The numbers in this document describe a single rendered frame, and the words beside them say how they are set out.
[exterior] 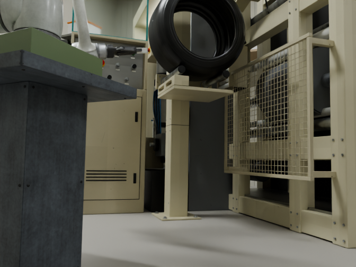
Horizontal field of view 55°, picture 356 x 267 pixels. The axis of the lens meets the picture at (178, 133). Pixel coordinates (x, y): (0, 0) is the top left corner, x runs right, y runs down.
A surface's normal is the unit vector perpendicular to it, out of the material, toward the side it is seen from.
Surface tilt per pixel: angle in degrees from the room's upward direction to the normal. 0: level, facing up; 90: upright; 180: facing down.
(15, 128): 90
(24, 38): 90
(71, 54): 90
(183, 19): 90
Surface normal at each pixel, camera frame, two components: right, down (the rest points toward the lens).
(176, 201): 0.32, -0.07
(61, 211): 0.89, -0.02
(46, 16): 0.61, -0.05
